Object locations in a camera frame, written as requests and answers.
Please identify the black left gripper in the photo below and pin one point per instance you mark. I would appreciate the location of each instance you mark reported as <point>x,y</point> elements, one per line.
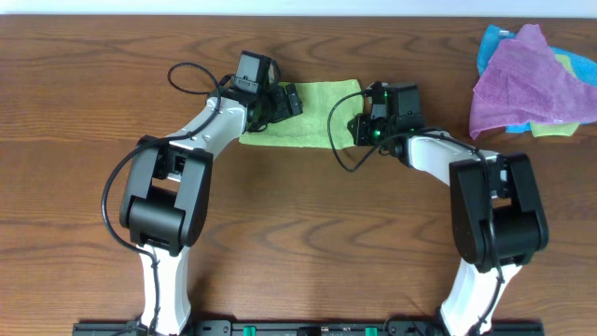
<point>284,110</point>

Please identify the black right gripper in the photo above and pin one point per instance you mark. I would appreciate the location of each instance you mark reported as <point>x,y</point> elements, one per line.
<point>360,121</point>

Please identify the green microfiber cloth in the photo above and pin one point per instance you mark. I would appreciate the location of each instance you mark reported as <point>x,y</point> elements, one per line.
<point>310,128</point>

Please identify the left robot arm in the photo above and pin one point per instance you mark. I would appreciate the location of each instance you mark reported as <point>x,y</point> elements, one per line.
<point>166,198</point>

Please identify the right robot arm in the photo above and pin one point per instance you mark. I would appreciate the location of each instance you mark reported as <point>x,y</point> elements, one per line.
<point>497,218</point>

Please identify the purple microfiber cloth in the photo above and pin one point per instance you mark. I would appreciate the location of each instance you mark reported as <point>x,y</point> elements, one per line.
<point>523,82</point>

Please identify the blue microfiber cloth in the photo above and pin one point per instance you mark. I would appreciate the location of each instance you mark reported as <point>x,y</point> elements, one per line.
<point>584,68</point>

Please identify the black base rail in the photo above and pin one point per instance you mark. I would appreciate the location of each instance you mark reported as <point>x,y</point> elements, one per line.
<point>226,328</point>

